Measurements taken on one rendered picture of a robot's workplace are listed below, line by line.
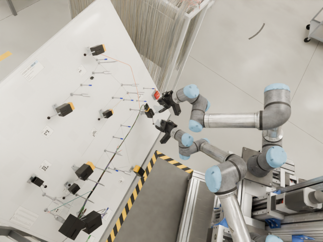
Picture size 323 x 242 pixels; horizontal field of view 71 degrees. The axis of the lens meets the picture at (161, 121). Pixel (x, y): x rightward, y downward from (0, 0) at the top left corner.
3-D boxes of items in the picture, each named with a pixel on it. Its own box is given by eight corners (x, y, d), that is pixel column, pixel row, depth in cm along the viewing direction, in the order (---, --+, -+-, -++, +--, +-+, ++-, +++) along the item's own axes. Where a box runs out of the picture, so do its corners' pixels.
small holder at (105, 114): (91, 115, 127) (99, 116, 122) (102, 107, 133) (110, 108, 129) (93, 122, 129) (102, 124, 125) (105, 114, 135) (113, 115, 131)
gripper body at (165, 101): (161, 93, 142) (173, 87, 132) (170, 102, 145) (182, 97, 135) (155, 101, 138) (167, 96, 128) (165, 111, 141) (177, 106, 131)
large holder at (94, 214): (55, 223, 116) (72, 234, 107) (84, 205, 129) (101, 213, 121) (57, 234, 117) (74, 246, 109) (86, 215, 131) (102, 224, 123)
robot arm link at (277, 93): (261, 153, 148) (263, 103, 106) (261, 133, 156) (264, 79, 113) (281, 154, 144) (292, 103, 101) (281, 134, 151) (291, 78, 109)
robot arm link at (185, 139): (185, 150, 140) (185, 139, 136) (174, 142, 148) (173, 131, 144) (194, 145, 144) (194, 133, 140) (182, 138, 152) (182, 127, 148)
